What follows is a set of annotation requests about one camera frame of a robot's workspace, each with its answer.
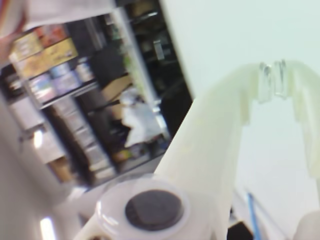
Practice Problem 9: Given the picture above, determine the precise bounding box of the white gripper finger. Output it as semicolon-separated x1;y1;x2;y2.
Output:
153;62;273;240
273;59;320;179

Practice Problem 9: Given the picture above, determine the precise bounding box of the white crumpled plastic bag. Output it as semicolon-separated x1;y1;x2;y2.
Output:
121;101;162;149

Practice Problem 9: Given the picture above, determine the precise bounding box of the shelf with boxed goods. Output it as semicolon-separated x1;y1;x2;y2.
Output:
0;24;120;187

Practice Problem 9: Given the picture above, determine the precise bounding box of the blue cable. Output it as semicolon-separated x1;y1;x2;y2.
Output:
246;191;263;240

